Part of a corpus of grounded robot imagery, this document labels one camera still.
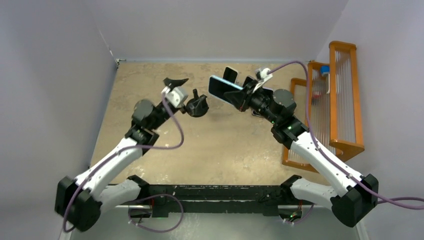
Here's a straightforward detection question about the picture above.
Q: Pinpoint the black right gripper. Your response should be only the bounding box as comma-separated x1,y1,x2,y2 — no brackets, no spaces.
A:
225,80,280,125

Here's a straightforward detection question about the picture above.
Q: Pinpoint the white case phone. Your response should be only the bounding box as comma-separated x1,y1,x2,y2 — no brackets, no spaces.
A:
222,66,239,84

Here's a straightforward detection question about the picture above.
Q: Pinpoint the blue case phone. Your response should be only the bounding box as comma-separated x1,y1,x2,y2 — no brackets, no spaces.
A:
208,75,243,104

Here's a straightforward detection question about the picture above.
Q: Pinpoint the black round base phone stand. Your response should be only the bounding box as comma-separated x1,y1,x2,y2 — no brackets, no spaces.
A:
185,88,209,118

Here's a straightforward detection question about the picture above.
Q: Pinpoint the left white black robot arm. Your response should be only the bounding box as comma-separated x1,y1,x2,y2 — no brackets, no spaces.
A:
54,78,188,233

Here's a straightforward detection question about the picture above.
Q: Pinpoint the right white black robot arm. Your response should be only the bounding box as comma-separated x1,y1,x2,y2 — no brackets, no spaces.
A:
221,80,379,228

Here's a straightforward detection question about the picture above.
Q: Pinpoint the red black stamp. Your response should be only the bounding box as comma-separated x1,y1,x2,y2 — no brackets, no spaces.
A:
311,90,322,106

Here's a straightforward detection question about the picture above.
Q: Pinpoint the orange wooden tiered rack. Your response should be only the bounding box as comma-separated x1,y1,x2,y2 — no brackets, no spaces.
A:
282,40,366,173

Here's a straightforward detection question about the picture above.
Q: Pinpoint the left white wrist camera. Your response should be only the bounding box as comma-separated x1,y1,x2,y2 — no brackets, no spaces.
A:
161,86,189,109

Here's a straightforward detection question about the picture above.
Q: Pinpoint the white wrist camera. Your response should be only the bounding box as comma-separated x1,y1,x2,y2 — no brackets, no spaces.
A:
161,86,189,109
253,67,273,92

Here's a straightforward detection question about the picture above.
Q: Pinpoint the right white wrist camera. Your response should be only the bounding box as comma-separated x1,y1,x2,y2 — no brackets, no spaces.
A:
253,67,273,92

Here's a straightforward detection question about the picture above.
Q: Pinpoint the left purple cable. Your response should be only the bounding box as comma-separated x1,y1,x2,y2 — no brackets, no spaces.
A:
62,92,185,233

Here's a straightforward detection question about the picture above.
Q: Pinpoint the purple cable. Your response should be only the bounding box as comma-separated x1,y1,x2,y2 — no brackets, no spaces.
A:
268,60,424,226
62,92,185,233

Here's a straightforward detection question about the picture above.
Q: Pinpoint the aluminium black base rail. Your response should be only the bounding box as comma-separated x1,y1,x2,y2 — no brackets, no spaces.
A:
115,183,370,240

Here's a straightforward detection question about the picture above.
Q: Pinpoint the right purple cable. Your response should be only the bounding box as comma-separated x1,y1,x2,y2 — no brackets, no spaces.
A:
268,60,424,226

